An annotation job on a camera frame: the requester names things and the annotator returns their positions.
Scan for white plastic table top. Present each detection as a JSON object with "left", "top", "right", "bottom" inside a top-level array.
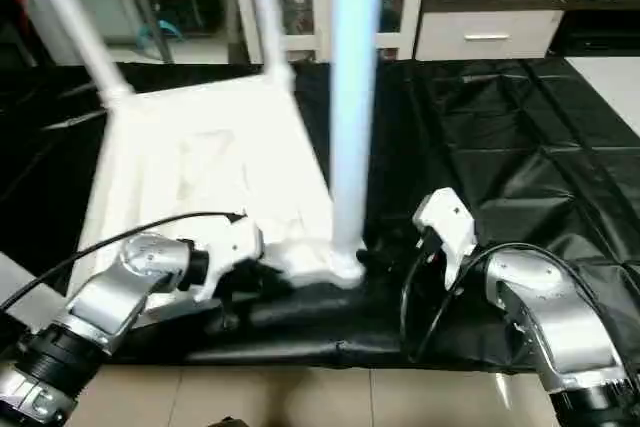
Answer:
[{"left": 72, "top": 72, "right": 369, "bottom": 328}]

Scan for white drawer unit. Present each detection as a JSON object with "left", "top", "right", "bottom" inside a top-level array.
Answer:
[{"left": 414, "top": 9, "right": 566, "bottom": 61}]

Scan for white glass door cabinet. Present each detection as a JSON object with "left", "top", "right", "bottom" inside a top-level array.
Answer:
[{"left": 228, "top": 0, "right": 431, "bottom": 63}]

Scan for blue plastic stool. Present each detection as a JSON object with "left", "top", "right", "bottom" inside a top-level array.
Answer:
[{"left": 140, "top": 15, "right": 191, "bottom": 48}]

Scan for black table mat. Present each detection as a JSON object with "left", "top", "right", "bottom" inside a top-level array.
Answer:
[{"left": 0, "top": 55, "right": 640, "bottom": 376}]

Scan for black low media cabinet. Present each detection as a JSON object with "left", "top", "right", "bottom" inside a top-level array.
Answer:
[{"left": 560, "top": 0, "right": 640, "bottom": 56}]

